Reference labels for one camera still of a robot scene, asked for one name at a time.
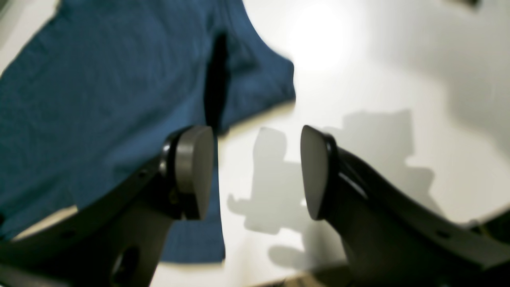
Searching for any dark blue T-shirt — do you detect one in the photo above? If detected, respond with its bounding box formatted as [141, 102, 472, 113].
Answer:
[0, 0, 296, 240]

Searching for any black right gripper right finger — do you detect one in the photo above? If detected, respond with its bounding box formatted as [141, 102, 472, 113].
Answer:
[300, 126, 509, 287]

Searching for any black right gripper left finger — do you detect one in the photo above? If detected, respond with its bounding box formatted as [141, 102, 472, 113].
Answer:
[1, 126, 215, 287]

